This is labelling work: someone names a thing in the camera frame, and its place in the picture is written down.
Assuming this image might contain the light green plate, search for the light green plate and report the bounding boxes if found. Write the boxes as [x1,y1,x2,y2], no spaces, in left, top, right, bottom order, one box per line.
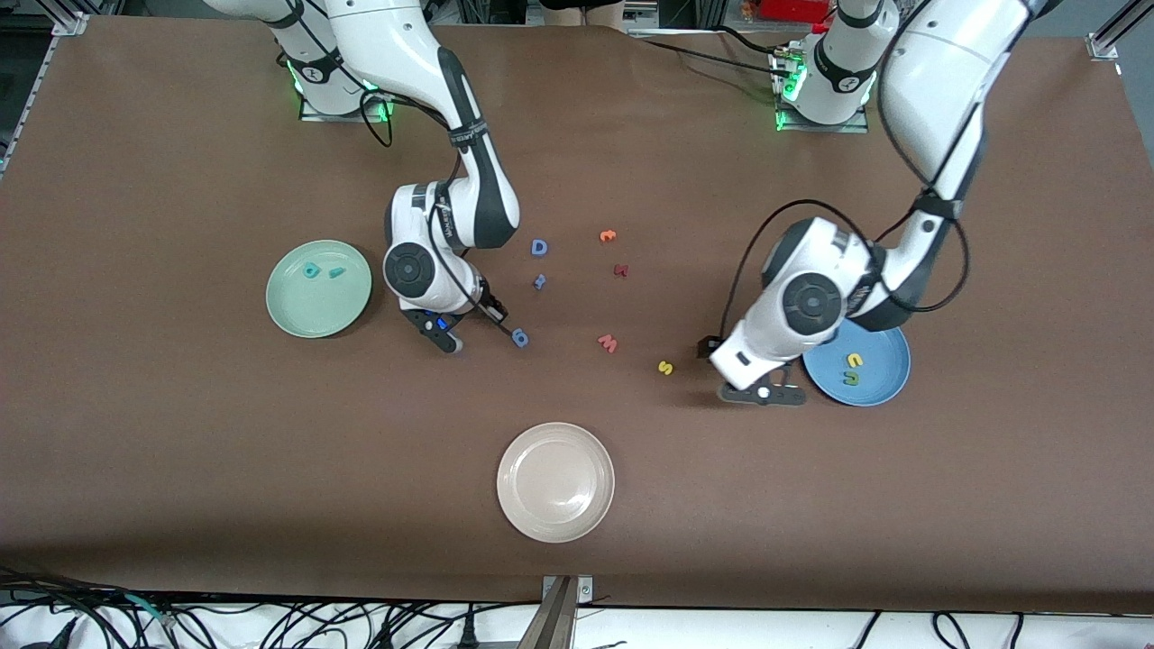
[265,240,372,339]

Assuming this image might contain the beige plate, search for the beige plate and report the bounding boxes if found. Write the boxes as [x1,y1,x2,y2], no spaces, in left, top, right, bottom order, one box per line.
[497,422,616,544]

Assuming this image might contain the blue plate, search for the blue plate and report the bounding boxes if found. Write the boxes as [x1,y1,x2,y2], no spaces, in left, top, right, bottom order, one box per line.
[802,322,911,407]

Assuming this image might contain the person legs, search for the person legs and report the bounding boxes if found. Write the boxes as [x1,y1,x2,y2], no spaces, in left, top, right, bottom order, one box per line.
[538,0,626,30]

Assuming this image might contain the red box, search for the red box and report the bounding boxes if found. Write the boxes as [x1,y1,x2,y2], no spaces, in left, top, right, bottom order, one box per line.
[757,0,832,24]

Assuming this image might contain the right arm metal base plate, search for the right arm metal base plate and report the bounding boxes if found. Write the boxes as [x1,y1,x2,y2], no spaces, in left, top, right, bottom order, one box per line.
[299,54,399,123]

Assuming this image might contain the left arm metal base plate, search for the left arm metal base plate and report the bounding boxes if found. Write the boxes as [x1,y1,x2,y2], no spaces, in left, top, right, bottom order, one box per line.
[774,47,872,135]

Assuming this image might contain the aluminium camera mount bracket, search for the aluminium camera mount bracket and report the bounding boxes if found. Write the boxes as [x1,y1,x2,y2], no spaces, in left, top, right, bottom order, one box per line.
[518,575,594,649]

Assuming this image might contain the teal cable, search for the teal cable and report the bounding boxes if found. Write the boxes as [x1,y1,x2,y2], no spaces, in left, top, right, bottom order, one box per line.
[124,592,177,629]

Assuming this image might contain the aluminium frame rail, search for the aluminium frame rail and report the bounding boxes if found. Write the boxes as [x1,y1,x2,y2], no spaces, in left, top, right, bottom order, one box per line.
[1086,0,1154,62]
[0,11,91,177]

